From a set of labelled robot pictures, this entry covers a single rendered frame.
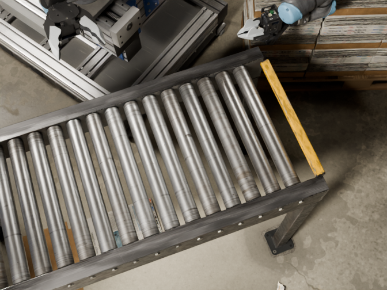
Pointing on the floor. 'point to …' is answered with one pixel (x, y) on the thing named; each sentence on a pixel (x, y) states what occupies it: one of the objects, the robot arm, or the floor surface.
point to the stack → (341, 26)
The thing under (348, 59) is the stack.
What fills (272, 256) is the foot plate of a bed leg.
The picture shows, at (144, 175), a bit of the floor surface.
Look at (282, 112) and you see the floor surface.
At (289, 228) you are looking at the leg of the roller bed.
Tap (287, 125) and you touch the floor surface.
